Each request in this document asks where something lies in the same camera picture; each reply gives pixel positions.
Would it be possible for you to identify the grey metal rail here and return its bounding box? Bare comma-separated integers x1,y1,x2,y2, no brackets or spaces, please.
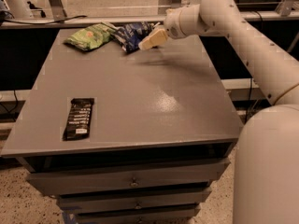
0,10,299,29

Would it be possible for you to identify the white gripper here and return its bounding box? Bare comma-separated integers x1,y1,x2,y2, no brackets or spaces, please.
138,8,184,50

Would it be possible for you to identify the top grey drawer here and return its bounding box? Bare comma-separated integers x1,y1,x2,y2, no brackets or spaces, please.
27,158,230,195

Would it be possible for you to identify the middle grey drawer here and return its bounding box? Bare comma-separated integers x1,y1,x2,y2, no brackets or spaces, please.
58,187,211,214

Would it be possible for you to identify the grey drawer cabinet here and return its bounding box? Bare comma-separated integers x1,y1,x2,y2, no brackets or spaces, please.
0,23,245,224

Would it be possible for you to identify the black snack bar wrapper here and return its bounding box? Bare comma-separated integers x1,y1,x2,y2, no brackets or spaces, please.
63,98,94,141

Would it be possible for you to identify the blue chip bag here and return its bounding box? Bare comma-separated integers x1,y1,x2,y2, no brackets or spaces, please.
112,21,153,53

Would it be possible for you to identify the green jalapeno chip bag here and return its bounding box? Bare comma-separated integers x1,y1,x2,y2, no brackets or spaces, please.
64,22,117,51

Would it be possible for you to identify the grey drawer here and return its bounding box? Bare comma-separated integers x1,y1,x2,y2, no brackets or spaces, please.
76,204,200,224
58,187,211,214
27,158,230,195

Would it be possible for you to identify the black cable on rail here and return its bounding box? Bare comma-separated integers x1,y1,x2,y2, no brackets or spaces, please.
4,14,88,25

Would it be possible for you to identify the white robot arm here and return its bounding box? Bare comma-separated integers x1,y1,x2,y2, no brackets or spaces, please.
139,0,299,224

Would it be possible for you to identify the bottom grey drawer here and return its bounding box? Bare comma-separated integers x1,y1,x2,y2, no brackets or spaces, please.
76,204,200,224

